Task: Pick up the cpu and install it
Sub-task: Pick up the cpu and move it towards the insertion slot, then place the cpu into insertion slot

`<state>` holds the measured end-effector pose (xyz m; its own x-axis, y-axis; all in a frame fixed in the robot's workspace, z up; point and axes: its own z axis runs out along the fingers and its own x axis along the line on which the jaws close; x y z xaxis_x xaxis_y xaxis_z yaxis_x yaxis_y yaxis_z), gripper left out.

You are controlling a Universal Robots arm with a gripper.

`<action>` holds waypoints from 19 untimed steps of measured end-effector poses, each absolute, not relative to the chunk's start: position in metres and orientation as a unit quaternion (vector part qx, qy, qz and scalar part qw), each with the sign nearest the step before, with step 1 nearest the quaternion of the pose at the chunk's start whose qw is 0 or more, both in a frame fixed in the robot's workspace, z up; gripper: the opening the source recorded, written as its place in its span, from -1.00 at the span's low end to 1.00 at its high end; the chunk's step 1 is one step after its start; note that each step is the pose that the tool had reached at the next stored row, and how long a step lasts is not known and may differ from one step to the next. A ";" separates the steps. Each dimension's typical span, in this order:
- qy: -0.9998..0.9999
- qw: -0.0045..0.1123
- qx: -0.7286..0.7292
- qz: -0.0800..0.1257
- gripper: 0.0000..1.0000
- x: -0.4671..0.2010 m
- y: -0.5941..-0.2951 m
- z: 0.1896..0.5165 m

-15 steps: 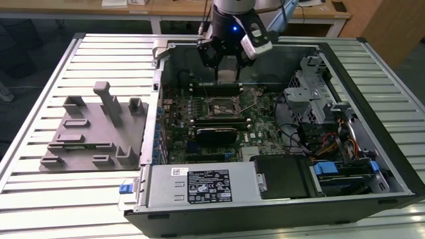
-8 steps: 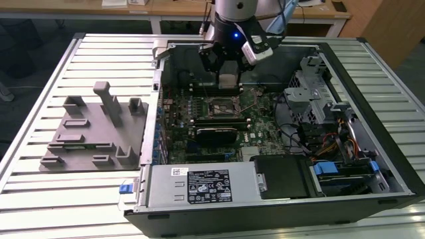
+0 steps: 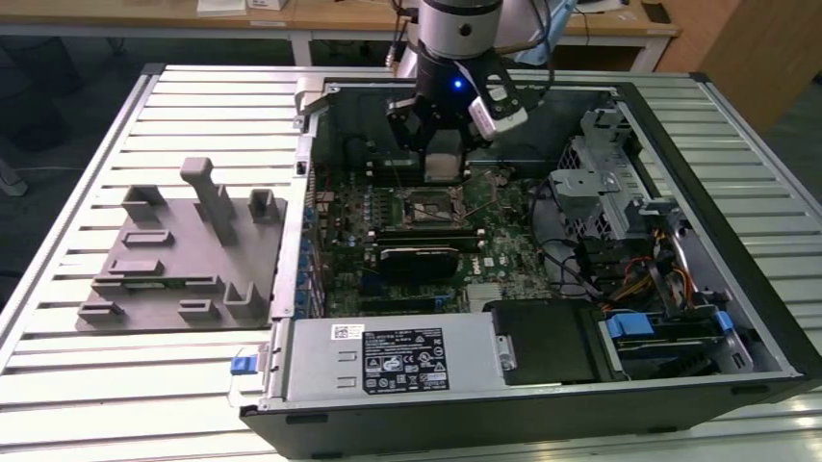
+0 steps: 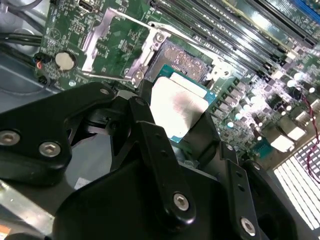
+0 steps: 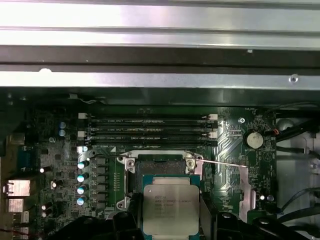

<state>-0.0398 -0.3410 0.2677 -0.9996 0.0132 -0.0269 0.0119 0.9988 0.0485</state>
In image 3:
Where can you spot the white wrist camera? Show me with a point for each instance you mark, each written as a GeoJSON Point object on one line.
{"type": "Point", "coordinates": [497, 122]}

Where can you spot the green motherboard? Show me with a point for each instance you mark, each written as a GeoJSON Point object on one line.
{"type": "Point", "coordinates": [513, 216]}

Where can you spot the wooden cabinet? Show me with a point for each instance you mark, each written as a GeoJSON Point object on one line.
{"type": "Point", "coordinates": [758, 58]}

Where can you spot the metal disk bay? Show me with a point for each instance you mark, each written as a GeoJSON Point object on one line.
{"type": "Point", "coordinates": [738, 356]}

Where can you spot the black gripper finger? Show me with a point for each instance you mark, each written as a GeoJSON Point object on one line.
{"type": "Point", "coordinates": [468, 142]}
{"type": "Point", "coordinates": [404, 125]}

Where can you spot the black graphics card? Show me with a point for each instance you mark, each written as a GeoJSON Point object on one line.
{"type": "Point", "coordinates": [417, 264]}

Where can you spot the grey furniture leg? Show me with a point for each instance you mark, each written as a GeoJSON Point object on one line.
{"type": "Point", "coordinates": [10, 180]}

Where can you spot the silver chipset heatsink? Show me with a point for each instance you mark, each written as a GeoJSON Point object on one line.
{"type": "Point", "coordinates": [484, 293]}

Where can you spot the silver CPU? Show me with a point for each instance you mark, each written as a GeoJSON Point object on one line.
{"type": "Point", "coordinates": [443, 167]}

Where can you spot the green RAM stick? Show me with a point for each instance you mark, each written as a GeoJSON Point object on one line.
{"type": "Point", "coordinates": [150, 285]}

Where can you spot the small black device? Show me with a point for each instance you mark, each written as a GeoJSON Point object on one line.
{"type": "Point", "coordinates": [656, 12]}

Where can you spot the grey parts rack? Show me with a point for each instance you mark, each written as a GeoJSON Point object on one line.
{"type": "Point", "coordinates": [185, 269]}

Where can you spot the wooden desk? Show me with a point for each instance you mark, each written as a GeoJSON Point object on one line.
{"type": "Point", "coordinates": [128, 21]}

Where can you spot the silver drive cage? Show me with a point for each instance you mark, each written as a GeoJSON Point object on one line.
{"type": "Point", "coordinates": [603, 159]}

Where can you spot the silver power supply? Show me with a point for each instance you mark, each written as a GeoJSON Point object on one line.
{"type": "Point", "coordinates": [308, 356]}

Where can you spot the white box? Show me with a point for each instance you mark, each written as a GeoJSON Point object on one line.
{"type": "Point", "coordinates": [265, 4]}
{"type": "Point", "coordinates": [221, 5]}

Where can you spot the black open PC case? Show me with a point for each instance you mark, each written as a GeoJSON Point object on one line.
{"type": "Point", "coordinates": [449, 433]}

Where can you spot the CPU socket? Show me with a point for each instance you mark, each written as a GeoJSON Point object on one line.
{"type": "Point", "coordinates": [427, 202]}

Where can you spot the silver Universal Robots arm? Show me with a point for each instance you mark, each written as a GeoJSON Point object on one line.
{"type": "Point", "coordinates": [455, 29]}

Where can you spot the black office chair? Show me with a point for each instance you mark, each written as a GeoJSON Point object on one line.
{"type": "Point", "coordinates": [38, 72]}

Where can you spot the blue case latch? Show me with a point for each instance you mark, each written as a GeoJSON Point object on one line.
{"type": "Point", "coordinates": [241, 365]}

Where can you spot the blue disk carrier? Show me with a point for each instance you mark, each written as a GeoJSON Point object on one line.
{"type": "Point", "coordinates": [628, 327]}

